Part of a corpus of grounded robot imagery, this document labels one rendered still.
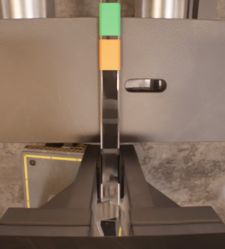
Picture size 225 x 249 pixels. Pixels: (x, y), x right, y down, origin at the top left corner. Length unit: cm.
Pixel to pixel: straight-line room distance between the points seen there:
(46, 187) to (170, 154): 96
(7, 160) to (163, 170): 129
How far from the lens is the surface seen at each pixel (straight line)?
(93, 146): 15
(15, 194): 184
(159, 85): 44
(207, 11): 60
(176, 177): 165
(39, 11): 44
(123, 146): 15
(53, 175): 120
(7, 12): 45
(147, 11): 42
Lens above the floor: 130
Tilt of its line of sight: 74 degrees down
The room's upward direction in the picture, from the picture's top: 177 degrees clockwise
